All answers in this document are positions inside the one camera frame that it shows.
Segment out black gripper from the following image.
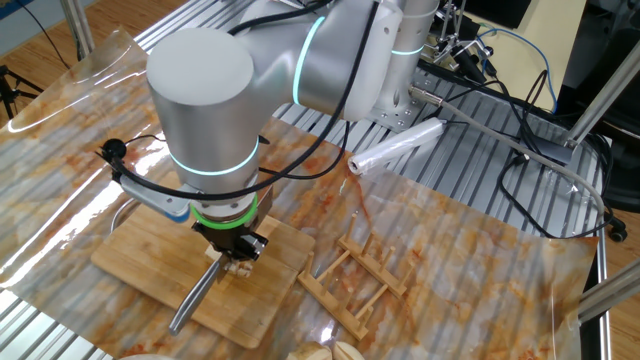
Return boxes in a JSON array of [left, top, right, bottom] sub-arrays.
[[193, 222, 269, 262]]

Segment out steel cleaver knife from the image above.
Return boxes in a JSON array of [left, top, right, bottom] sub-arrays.
[[168, 185, 275, 337]]

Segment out lotus root wedge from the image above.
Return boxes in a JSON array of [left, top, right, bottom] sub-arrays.
[[332, 340, 366, 360]]

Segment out bamboo cutting board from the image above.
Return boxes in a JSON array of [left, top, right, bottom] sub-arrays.
[[90, 199, 317, 350]]

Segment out wooden peg rack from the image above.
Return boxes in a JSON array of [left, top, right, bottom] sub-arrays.
[[297, 212, 417, 342]]

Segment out clear plastic film roll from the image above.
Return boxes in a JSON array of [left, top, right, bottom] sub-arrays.
[[347, 117, 446, 177]]

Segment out marble pattern plastic mat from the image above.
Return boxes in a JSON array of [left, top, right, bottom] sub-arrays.
[[0, 27, 599, 360]]

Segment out black tripod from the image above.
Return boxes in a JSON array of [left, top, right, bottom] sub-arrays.
[[0, 63, 45, 121]]

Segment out silver articulated clamp stand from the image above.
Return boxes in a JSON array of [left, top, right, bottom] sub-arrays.
[[424, 0, 496, 86]]

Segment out black office chair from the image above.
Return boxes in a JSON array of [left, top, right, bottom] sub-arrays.
[[554, 0, 640, 245]]

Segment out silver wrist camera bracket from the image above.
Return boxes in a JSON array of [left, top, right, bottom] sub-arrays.
[[119, 174, 194, 224]]

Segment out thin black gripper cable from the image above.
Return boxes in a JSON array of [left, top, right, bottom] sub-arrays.
[[257, 119, 350, 181]]

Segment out thick black camera cable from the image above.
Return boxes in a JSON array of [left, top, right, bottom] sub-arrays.
[[98, 0, 380, 202]]

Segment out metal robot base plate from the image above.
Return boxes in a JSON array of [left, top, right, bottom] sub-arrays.
[[364, 64, 436, 134]]

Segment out aluminium frame post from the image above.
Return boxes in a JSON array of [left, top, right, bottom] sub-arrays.
[[564, 49, 640, 151], [59, 0, 96, 61], [577, 259, 640, 324]]

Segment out black cable loop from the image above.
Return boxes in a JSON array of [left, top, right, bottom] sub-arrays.
[[498, 149, 617, 240]]

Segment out thin black floor cable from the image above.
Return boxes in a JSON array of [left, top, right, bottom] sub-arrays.
[[17, 0, 71, 70]]

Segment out black cable bundle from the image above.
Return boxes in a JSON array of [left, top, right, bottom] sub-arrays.
[[469, 69, 566, 156]]

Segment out blue cable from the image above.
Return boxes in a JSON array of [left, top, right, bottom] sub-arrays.
[[474, 27, 559, 114]]

